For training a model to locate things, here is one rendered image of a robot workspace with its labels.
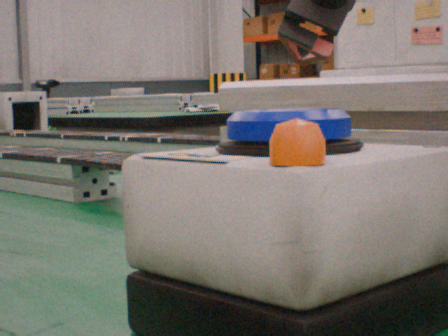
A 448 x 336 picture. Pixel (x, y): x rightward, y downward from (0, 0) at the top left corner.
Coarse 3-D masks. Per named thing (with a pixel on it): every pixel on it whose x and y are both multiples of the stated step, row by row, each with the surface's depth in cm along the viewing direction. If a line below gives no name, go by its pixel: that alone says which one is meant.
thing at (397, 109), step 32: (224, 96) 37; (256, 96) 36; (288, 96) 34; (320, 96) 33; (352, 96) 31; (384, 96) 30; (416, 96) 29; (224, 128) 37; (352, 128) 33; (384, 128) 32; (416, 128) 30
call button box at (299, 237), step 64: (128, 192) 23; (192, 192) 21; (256, 192) 19; (320, 192) 19; (384, 192) 21; (128, 256) 24; (192, 256) 21; (256, 256) 19; (320, 256) 19; (384, 256) 21; (128, 320) 24; (192, 320) 22; (256, 320) 20; (320, 320) 19; (384, 320) 21
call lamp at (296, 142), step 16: (288, 128) 19; (304, 128) 19; (272, 144) 19; (288, 144) 19; (304, 144) 19; (320, 144) 19; (272, 160) 19; (288, 160) 19; (304, 160) 19; (320, 160) 19
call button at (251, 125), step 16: (240, 112) 23; (256, 112) 22; (272, 112) 22; (288, 112) 22; (304, 112) 22; (320, 112) 22; (336, 112) 22; (240, 128) 22; (256, 128) 22; (272, 128) 22; (320, 128) 22; (336, 128) 22
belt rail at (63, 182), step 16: (0, 160) 64; (16, 160) 61; (0, 176) 65; (16, 176) 63; (32, 176) 61; (48, 176) 58; (64, 176) 56; (80, 176) 55; (96, 176) 56; (16, 192) 62; (32, 192) 60; (48, 192) 58; (64, 192) 56; (80, 192) 55; (96, 192) 56; (112, 192) 57
